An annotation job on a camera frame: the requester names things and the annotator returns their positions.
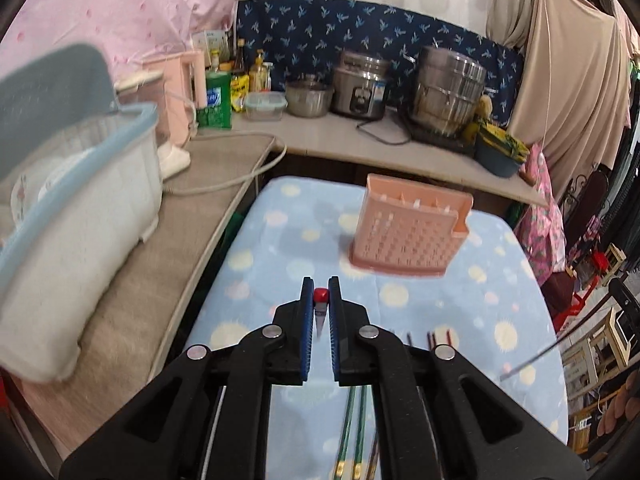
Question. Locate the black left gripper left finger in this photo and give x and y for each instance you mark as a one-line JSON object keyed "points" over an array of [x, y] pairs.
{"points": [[206, 415]]}

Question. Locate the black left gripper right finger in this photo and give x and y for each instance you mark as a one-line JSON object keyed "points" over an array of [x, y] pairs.
{"points": [[437, 415]]}

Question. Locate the green chopstick left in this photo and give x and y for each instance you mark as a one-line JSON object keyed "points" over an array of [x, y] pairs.
{"points": [[339, 467]]}

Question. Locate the green chopstick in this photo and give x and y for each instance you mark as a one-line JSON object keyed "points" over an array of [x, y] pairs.
{"points": [[339, 467], [361, 430]]}

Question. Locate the green chopstick right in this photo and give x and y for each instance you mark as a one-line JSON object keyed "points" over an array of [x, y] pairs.
{"points": [[361, 430]]}

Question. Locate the blue planet-print tablecloth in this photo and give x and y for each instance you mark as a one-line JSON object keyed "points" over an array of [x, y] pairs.
{"points": [[487, 305]]}

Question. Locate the pink perforated utensil holder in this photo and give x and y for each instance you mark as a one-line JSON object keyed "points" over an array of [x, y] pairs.
{"points": [[409, 228]]}

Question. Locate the pink floral garment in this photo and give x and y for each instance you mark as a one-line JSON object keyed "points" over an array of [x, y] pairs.
{"points": [[541, 230]]}

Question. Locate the white dish rack bin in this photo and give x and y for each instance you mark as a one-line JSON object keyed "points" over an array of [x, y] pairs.
{"points": [[73, 206]]}

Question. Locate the dark blue bowl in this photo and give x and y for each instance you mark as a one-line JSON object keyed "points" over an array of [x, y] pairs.
{"points": [[498, 152]]}

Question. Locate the clear food container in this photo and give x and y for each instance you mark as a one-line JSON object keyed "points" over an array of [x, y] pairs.
{"points": [[267, 106]]}

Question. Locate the pink electric kettle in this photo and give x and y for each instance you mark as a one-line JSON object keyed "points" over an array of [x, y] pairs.
{"points": [[176, 83]]}

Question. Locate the large steel steamer pot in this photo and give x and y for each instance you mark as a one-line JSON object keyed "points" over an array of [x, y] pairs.
{"points": [[448, 88]]}

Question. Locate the small steel pot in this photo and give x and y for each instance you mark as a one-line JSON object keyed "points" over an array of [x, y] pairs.
{"points": [[308, 97]]}

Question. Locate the steel rice cooker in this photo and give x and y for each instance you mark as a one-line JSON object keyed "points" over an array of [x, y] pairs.
{"points": [[360, 86]]}

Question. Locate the beige hanging curtain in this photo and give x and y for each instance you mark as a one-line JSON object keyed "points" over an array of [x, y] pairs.
{"points": [[574, 94]]}

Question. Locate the yellow sauce bottle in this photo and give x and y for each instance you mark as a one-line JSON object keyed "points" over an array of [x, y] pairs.
{"points": [[259, 74]]}

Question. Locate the grey-blue dish rack lid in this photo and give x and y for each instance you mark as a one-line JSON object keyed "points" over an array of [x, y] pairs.
{"points": [[58, 90]]}

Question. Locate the navy floral cloth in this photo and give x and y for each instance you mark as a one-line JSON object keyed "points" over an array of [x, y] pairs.
{"points": [[301, 37]]}

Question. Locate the pink dotted curtain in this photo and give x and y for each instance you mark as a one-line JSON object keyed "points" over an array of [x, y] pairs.
{"points": [[125, 31]]}

